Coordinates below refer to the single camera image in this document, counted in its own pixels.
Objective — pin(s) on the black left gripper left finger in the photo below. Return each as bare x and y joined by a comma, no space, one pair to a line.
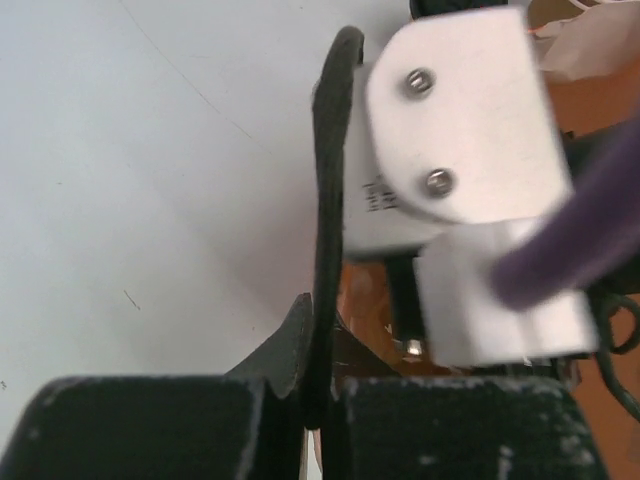
245,424

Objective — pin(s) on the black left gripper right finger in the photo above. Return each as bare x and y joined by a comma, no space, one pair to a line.
385,426

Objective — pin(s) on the orange paper takeout bag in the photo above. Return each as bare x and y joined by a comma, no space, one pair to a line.
588,243

